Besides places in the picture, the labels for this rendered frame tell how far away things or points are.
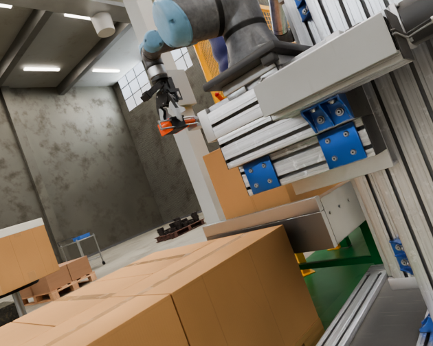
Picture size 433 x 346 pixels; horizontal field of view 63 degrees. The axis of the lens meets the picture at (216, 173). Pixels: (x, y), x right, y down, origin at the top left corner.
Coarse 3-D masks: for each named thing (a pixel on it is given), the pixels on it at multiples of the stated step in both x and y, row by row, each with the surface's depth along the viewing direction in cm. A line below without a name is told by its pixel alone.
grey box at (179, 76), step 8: (168, 72) 276; (176, 72) 281; (184, 72) 288; (176, 80) 279; (184, 80) 285; (184, 88) 282; (184, 96) 280; (192, 96) 286; (184, 104) 278; (192, 104) 287
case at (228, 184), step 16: (208, 160) 176; (224, 160) 169; (224, 176) 172; (240, 176) 165; (224, 192) 174; (240, 192) 167; (272, 192) 155; (288, 192) 151; (320, 192) 169; (224, 208) 176; (240, 208) 170; (256, 208) 163
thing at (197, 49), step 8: (200, 48) 315; (200, 56) 323; (208, 56) 295; (200, 64) 326; (208, 64) 307; (216, 64) 278; (208, 72) 318; (216, 72) 286; (208, 80) 322; (296, 256) 243; (304, 272) 242; (312, 272) 239
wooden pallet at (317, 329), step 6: (318, 318) 142; (318, 324) 140; (312, 330) 136; (318, 330) 139; (306, 336) 133; (312, 336) 136; (318, 336) 138; (300, 342) 130; (306, 342) 132; (312, 342) 135
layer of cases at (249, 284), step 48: (240, 240) 143; (288, 240) 142; (96, 288) 159; (144, 288) 120; (192, 288) 106; (240, 288) 119; (288, 288) 134; (0, 336) 132; (48, 336) 104; (96, 336) 86; (144, 336) 92; (192, 336) 102; (240, 336) 113; (288, 336) 127
